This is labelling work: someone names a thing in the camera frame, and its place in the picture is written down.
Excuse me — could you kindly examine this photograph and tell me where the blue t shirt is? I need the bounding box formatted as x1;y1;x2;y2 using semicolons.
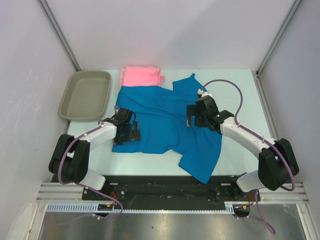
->
112;74;222;184

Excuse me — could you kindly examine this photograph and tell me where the beige plastic tray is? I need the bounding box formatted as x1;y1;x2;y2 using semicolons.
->
58;70;112;122

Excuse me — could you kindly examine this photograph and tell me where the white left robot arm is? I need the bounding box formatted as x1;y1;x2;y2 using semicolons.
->
48;108;141;200

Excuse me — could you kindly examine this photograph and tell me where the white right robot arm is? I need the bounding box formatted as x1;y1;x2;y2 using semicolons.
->
186;95;300;201

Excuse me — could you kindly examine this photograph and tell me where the pink folded t shirt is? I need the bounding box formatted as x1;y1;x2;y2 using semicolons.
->
119;66;166;88

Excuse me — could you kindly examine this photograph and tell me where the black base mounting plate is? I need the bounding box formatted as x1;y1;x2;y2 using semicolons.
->
50;174;266;206

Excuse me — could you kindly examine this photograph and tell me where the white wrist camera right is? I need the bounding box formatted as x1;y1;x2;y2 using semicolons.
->
197;89;213;99

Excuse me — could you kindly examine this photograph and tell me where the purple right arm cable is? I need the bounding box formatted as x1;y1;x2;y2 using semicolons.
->
198;78;297;235

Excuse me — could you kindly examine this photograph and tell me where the white slotted cable duct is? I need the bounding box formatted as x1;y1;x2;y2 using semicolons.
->
46;202;235;215

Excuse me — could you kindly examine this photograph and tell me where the aluminium corner post left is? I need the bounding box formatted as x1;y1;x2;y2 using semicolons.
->
36;0;82;72

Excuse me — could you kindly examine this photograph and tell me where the aluminium corner post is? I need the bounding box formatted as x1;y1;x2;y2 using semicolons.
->
36;0;82;72
255;0;304;78

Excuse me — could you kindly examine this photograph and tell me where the aluminium corner post right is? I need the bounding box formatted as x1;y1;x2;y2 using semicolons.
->
255;0;304;78

